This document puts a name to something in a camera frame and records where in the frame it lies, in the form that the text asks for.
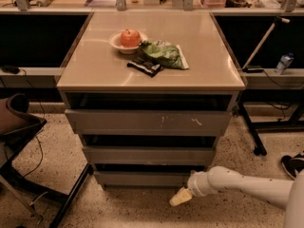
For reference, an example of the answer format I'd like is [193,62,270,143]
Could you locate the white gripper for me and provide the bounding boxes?
[169,171,212,206]

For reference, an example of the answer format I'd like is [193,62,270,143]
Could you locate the grey bottom drawer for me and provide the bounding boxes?
[94,171,191,188]

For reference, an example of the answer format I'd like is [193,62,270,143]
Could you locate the grey drawer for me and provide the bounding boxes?
[65,109,231,137]
[83,146,215,165]
[94,171,191,188]

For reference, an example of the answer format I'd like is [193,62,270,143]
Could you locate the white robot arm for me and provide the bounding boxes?
[169,166,304,228]

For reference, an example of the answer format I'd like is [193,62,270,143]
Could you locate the grey middle drawer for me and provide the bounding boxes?
[83,146,215,165]

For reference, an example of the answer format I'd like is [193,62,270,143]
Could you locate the grey drawer cabinet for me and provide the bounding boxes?
[55,9,247,191]

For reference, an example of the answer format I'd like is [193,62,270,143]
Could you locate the grey top drawer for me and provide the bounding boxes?
[65,109,231,137]

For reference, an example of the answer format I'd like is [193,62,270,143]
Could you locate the black sneaker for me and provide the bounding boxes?
[281,154,304,180]

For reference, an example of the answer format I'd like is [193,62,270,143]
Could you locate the black snack wrapper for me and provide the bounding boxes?
[126,57,162,78]

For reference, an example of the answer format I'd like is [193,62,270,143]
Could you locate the green chip bag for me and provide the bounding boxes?
[139,40,189,70]

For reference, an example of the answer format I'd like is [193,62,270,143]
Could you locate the red apple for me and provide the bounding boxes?
[120,29,142,48]

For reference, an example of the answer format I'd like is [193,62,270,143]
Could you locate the plastic water bottle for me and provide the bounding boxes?
[275,53,294,75]

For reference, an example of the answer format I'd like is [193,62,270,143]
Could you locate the white bowl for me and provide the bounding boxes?
[109,30,147,54]

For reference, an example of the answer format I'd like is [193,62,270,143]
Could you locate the brown office chair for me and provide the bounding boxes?
[0,93,47,168]

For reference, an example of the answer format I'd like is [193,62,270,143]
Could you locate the white stick with black base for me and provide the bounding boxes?
[242,16,290,71]

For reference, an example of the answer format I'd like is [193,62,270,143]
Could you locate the black device on ledge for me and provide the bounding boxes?
[0,66,20,74]

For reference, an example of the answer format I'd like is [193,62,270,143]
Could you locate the black table leg frame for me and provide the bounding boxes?
[238,103,304,156]

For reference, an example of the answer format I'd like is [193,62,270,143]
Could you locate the black cable on floor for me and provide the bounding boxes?
[18,68,47,179]

